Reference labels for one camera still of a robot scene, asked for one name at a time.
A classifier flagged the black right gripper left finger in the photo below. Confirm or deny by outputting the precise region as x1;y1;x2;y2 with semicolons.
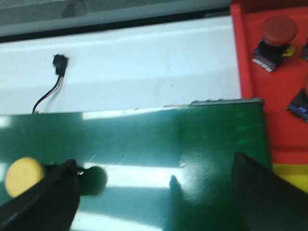
0;159;80;231

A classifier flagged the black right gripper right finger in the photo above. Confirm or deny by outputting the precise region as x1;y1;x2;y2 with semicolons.
232;153;308;231

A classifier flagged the yellow push button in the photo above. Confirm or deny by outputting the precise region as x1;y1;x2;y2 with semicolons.
4;157;57;198

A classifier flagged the red push button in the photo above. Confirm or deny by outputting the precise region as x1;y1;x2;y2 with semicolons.
286;79;308;122
251;15;298;72
300;39;308;61

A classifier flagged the yellow tray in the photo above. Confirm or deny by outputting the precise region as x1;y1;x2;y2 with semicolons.
272;163;308;192

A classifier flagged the red tray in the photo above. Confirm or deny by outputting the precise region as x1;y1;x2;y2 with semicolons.
230;0;308;164

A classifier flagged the green conveyor belt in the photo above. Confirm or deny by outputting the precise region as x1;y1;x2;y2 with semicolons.
0;103;271;231

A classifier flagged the grey stone counter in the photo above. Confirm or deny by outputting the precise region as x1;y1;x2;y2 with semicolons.
0;0;231;37

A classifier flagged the aluminium conveyor frame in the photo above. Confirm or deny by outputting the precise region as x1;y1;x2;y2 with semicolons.
164;98;265;108

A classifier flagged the black cable connector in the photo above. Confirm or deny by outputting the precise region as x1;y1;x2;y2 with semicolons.
31;54;69;115

